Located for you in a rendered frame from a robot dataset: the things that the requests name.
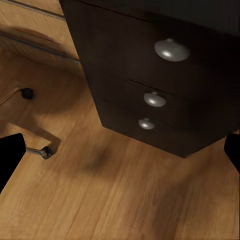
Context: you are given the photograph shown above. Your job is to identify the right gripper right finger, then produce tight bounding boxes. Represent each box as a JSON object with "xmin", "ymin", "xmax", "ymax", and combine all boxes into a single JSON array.
[{"xmin": 224, "ymin": 132, "xmax": 240, "ymax": 173}]

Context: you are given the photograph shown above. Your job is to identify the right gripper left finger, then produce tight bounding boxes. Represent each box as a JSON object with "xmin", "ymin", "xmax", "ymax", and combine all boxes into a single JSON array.
[{"xmin": 0, "ymin": 133, "xmax": 27, "ymax": 193}]

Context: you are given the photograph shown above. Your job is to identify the swivel chair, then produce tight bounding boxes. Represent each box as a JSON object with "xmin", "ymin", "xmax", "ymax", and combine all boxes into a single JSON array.
[{"xmin": 0, "ymin": 85, "xmax": 54, "ymax": 160}]

